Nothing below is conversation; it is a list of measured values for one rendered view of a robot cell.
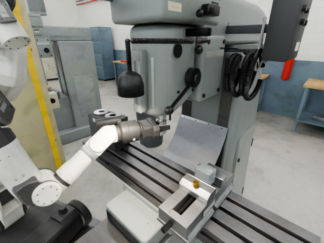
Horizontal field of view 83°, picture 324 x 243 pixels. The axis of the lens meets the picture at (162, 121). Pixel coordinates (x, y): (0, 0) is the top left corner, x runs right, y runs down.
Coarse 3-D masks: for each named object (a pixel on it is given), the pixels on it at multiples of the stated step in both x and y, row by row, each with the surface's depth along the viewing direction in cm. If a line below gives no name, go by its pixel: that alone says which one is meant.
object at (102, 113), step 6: (90, 114) 110; (96, 114) 108; (102, 114) 108; (108, 114) 107; (114, 114) 108; (120, 114) 107; (90, 120) 111; (126, 120) 108; (90, 126) 113; (96, 132) 111; (114, 144) 104; (120, 144) 108; (126, 144) 113; (114, 150) 106
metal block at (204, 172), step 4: (200, 164) 73; (204, 164) 73; (196, 168) 71; (200, 168) 71; (204, 168) 71; (208, 168) 71; (212, 168) 71; (196, 172) 71; (200, 172) 70; (204, 172) 68; (208, 172) 68; (212, 172) 68; (196, 176) 72; (200, 176) 70; (204, 176) 69; (208, 176) 67; (212, 176) 69; (204, 180) 69; (208, 180) 68; (212, 180) 71
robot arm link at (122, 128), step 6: (96, 120) 70; (102, 120) 70; (108, 120) 71; (114, 120) 72; (120, 120) 72; (96, 126) 69; (102, 126) 71; (114, 126) 70; (120, 126) 70; (126, 126) 71; (120, 132) 70; (126, 132) 70; (120, 138) 71; (126, 138) 71
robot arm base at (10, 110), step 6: (0, 96) 50; (0, 102) 49; (6, 102) 52; (0, 108) 48; (6, 108) 50; (12, 108) 54; (0, 114) 46; (6, 114) 49; (12, 114) 52; (0, 120) 46; (6, 120) 48; (12, 120) 51
